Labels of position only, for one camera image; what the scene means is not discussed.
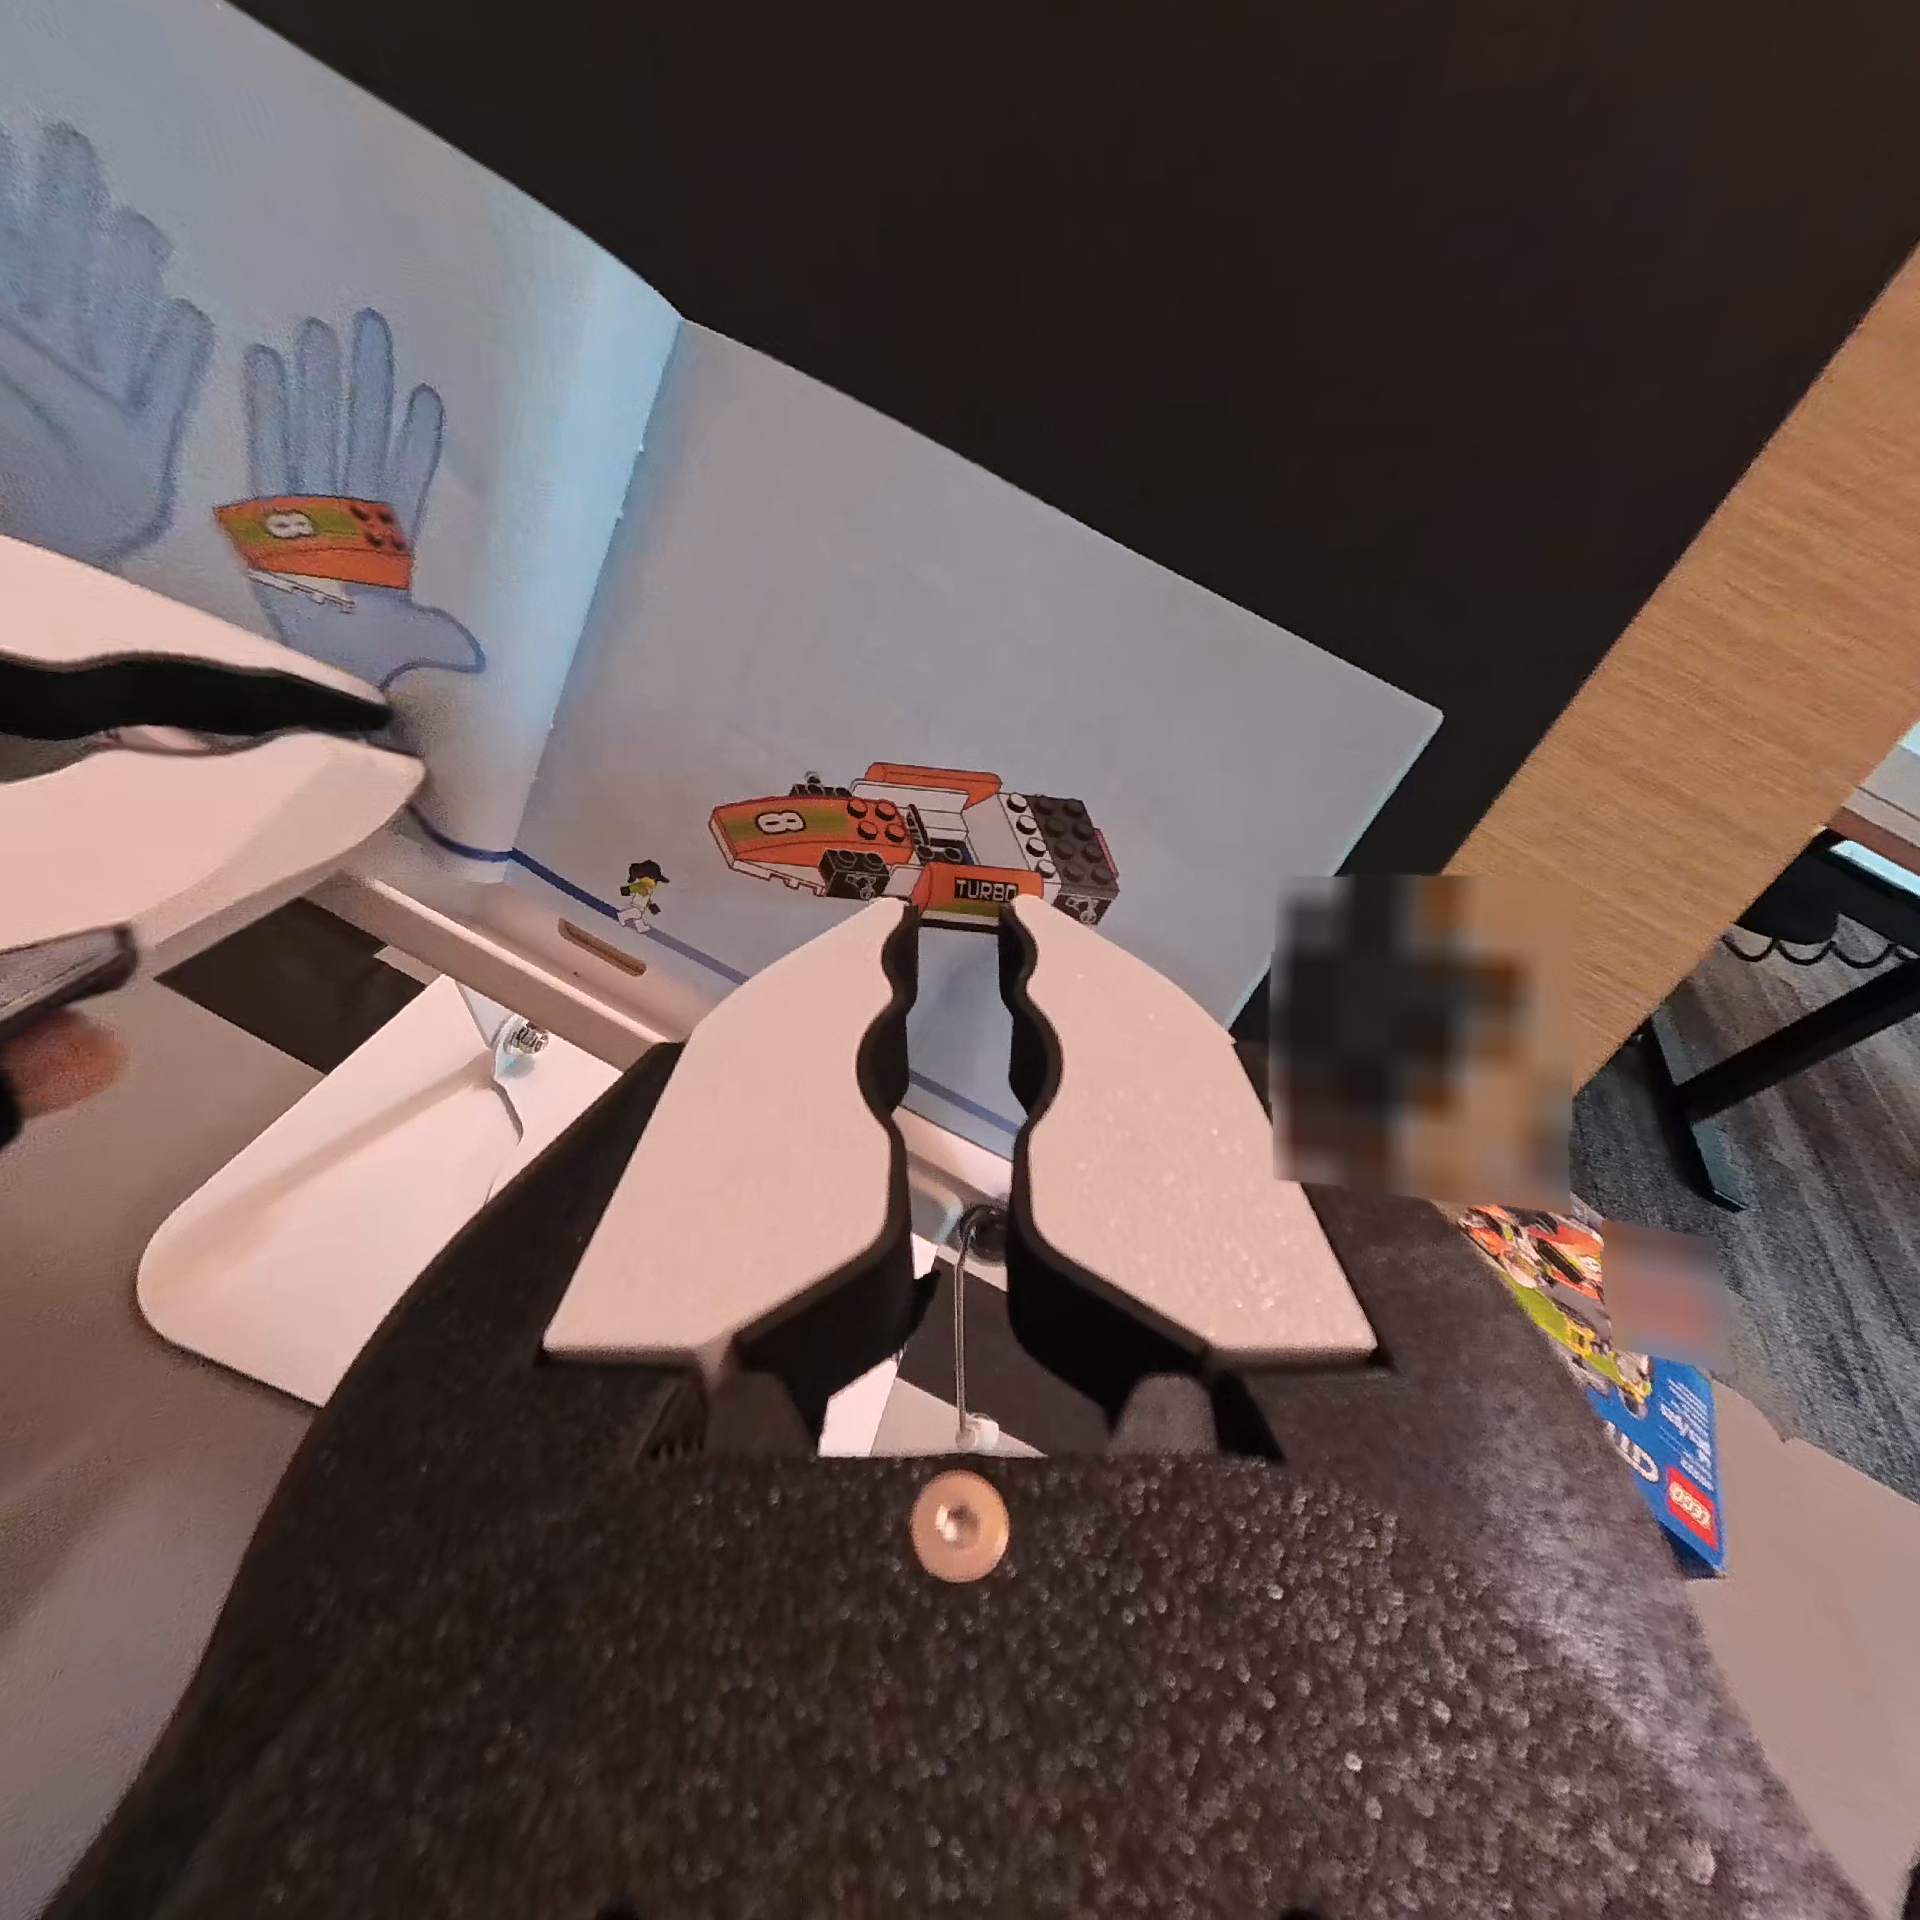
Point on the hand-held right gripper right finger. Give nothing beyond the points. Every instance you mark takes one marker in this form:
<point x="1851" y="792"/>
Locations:
<point x="1201" y="1187"/>

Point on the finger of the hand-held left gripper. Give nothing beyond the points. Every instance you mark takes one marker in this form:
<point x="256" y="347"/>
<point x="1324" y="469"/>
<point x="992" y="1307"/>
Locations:
<point x="180" y="825"/>
<point x="121" y="615"/>

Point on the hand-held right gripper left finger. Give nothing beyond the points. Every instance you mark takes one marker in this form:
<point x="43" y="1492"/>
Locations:
<point x="735" y="1187"/>

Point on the white book stand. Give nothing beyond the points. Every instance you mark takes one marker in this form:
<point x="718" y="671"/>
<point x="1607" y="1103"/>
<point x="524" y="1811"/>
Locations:
<point x="300" y="1230"/>

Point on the instruction booklet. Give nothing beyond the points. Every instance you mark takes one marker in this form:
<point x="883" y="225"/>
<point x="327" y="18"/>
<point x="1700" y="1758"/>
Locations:
<point x="901" y="600"/>

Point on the person's left hand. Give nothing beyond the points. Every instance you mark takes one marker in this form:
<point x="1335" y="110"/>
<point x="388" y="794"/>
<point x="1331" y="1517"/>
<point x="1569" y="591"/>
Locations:
<point x="54" y="1065"/>

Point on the blue cardboard box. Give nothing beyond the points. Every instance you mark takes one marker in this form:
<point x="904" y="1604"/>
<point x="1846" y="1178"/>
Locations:
<point x="1636" y="1410"/>

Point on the wooden desk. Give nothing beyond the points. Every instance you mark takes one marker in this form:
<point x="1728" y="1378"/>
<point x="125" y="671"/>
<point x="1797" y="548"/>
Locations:
<point x="1830" y="902"/>

